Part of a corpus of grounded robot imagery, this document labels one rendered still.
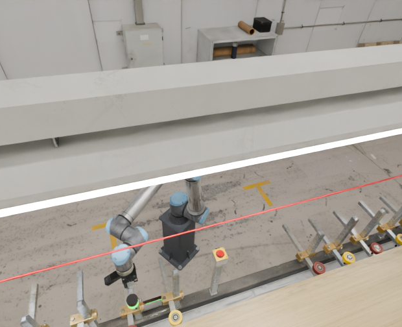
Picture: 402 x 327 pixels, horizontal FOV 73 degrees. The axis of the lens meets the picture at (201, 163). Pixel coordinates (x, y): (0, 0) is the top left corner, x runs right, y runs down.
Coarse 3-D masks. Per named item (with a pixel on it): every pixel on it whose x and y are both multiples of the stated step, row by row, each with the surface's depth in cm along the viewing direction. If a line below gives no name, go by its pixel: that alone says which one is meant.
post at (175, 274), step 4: (172, 272) 150; (176, 272) 150; (172, 276) 151; (176, 276) 151; (172, 280) 156; (176, 280) 154; (172, 284) 160; (176, 284) 157; (172, 288) 165; (176, 288) 161; (172, 292) 171; (176, 292) 165; (176, 296) 169; (176, 304) 178
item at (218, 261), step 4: (220, 248) 156; (212, 252) 156; (216, 252) 154; (224, 252) 154; (212, 256) 157; (216, 256) 152; (224, 256) 152; (216, 260) 151; (220, 260) 151; (224, 260) 153; (216, 264) 153; (220, 264) 155
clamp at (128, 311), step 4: (140, 304) 165; (120, 308) 163; (124, 308) 163; (128, 308) 163; (140, 308) 163; (124, 312) 161; (128, 312) 161; (132, 312) 162; (136, 312) 163; (140, 312) 165; (124, 316) 162
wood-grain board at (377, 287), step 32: (384, 256) 193; (288, 288) 173; (320, 288) 174; (352, 288) 175; (384, 288) 176; (192, 320) 157; (224, 320) 158; (256, 320) 159; (288, 320) 160; (320, 320) 160; (352, 320) 161; (384, 320) 162
